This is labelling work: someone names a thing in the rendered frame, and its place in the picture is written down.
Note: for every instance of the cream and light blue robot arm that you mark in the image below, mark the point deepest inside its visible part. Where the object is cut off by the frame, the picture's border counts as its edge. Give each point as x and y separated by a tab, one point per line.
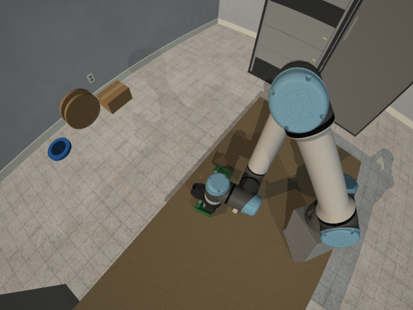
299	103

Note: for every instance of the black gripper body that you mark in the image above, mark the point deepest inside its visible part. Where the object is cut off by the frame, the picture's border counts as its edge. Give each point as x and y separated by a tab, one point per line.
198	192

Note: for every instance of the green rack of three bins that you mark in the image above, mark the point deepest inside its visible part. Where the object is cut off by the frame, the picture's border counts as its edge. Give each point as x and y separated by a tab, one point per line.
199	205

